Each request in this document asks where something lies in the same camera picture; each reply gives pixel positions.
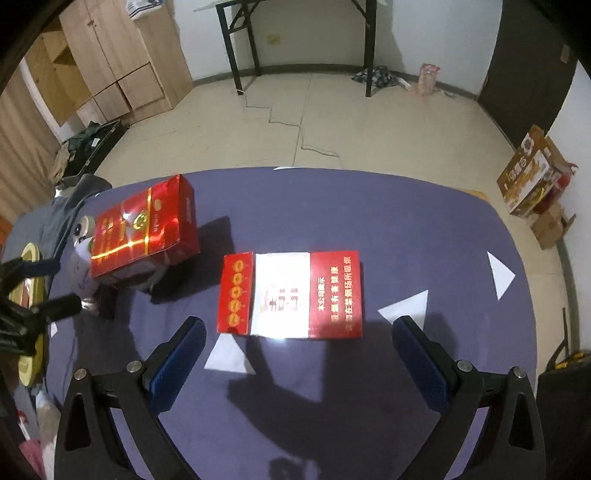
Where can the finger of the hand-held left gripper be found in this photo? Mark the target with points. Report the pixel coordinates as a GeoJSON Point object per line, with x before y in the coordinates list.
{"type": "Point", "coordinates": [32, 267]}
{"type": "Point", "coordinates": [60, 308]}

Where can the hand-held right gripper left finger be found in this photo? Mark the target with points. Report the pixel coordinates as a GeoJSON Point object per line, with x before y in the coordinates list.
{"type": "Point", "coordinates": [178, 369]}

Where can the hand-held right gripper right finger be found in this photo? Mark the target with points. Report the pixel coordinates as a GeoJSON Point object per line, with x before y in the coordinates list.
{"type": "Point", "coordinates": [422, 369]}

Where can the pale yellow plastic basin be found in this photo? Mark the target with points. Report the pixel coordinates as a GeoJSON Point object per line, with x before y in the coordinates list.
{"type": "Point", "coordinates": [31, 364]}

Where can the red gold-striped cigarette carton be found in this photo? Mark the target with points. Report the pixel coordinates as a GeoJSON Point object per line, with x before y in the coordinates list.
{"type": "Point", "coordinates": [147, 221]}

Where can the red and white cigarette carton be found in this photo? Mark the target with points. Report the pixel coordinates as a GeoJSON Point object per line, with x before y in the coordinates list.
{"type": "Point", "coordinates": [286, 295]}

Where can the grey cloth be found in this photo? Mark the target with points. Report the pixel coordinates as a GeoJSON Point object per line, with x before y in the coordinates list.
{"type": "Point", "coordinates": [55, 217]}

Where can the tan curtain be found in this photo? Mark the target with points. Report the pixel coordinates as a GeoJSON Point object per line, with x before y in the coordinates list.
{"type": "Point", "coordinates": [23, 147]}

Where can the pink floral cloth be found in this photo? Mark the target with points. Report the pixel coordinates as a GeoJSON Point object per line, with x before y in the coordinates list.
{"type": "Point", "coordinates": [34, 452]}

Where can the black open suitcase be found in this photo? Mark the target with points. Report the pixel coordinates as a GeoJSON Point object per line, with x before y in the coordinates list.
{"type": "Point", "coordinates": [90, 145]}

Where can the black tool bag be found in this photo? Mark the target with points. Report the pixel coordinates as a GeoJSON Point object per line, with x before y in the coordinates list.
{"type": "Point", "coordinates": [565, 415]}

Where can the small plain cardboard box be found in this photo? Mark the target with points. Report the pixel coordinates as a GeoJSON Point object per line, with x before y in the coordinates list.
{"type": "Point", "coordinates": [549, 228]}

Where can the brown printed cardboard box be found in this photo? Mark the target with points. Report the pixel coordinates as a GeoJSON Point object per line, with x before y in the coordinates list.
{"type": "Point", "coordinates": [531, 175]}

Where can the wooden wardrobe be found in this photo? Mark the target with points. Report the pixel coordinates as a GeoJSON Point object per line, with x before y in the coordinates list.
{"type": "Point", "coordinates": [115, 60]}

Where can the white striped plastic bag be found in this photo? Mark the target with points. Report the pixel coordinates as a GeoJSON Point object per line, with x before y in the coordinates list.
{"type": "Point", "coordinates": [144, 8]}

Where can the pink plastic bag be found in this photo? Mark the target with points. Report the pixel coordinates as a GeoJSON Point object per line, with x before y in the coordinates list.
{"type": "Point", "coordinates": [428, 79]}

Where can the plaid cloth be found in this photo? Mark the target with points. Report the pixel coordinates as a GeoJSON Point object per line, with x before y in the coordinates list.
{"type": "Point", "coordinates": [381, 76]}

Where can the dark door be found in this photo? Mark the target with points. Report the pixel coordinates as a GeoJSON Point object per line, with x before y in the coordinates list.
{"type": "Point", "coordinates": [526, 69]}

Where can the black folding table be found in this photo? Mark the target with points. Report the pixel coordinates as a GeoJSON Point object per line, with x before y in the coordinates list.
{"type": "Point", "coordinates": [295, 9]}

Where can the yellowed wall plate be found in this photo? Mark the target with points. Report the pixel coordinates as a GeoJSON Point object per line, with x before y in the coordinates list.
{"type": "Point", "coordinates": [274, 39]}

